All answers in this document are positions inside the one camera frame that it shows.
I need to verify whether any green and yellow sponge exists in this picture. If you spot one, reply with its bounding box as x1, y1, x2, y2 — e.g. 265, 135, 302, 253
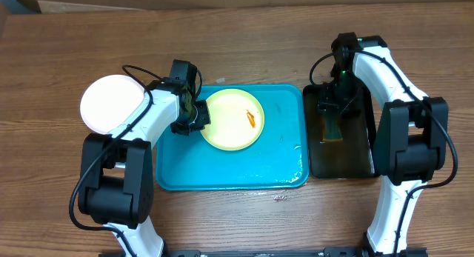
322, 118, 343, 142

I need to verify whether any yellow-green plate with ketchup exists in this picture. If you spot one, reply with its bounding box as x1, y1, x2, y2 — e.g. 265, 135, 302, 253
201, 88, 265, 151

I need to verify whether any white plate with ketchup streak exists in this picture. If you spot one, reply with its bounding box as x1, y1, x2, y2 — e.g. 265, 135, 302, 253
79, 75, 144, 134

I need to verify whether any turquoise plastic tray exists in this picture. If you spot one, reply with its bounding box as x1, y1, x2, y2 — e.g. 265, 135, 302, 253
156, 84, 309, 191

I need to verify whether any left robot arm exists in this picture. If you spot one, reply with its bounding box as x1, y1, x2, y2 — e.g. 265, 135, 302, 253
68, 60, 210, 256

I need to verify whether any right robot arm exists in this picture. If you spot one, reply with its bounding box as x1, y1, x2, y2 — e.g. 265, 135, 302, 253
304, 33, 454, 256

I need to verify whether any black water tray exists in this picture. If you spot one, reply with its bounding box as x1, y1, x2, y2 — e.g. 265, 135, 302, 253
303, 85, 378, 179

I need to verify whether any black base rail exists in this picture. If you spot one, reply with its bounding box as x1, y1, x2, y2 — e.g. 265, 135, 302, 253
98, 247, 428, 257

